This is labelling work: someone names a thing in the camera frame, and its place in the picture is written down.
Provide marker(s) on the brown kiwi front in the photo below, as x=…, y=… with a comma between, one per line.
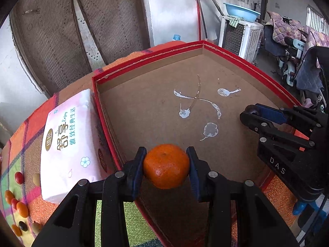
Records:
x=36, y=227

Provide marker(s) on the red cardboard box tray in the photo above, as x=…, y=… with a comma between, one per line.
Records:
x=192, y=94

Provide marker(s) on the red tomato back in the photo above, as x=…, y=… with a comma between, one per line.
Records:
x=19, y=178

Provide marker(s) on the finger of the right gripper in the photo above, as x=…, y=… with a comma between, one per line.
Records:
x=295, y=116
x=278, y=143

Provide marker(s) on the large dark orange tangerine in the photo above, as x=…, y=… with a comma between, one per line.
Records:
x=166, y=166

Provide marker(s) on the window right wall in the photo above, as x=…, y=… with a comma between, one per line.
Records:
x=316, y=21

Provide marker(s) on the blue detergent bottle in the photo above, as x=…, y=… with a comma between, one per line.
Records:
x=176, y=37

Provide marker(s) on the red tomato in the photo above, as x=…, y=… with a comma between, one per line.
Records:
x=19, y=178
x=14, y=203

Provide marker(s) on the brown kiwi back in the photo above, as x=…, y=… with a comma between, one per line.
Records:
x=36, y=179

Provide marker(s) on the dark plum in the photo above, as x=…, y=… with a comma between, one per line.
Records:
x=23, y=226

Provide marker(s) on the red tomato front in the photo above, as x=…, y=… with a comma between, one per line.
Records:
x=14, y=203

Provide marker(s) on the brown quilted door curtain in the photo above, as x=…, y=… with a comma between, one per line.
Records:
x=60, y=41

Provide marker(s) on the orange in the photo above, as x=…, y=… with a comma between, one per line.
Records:
x=9, y=196
x=22, y=209
x=16, y=230

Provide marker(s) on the colourful plaid tablecloth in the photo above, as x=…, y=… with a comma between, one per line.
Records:
x=23, y=153

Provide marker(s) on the white air conditioner unit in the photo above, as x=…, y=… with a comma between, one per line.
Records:
x=243, y=40

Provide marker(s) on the brown kiwi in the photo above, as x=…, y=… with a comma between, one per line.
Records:
x=36, y=227
x=36, y=179

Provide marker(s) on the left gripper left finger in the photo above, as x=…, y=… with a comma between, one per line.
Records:
x=73, y=221

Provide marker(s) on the blue gloved hand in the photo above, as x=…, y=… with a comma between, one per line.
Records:
x=306, y=210

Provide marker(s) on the red mop handle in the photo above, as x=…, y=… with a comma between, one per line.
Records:
x=202, y=31

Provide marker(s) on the parked electric scooter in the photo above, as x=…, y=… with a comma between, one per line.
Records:
x=305, y=67

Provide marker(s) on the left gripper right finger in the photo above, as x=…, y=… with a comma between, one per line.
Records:
x=258, y=221

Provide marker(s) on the blue plastic basin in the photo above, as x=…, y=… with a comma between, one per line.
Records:
x=242, y=12

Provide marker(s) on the white tissue pack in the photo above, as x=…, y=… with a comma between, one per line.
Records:
x=73, y=147

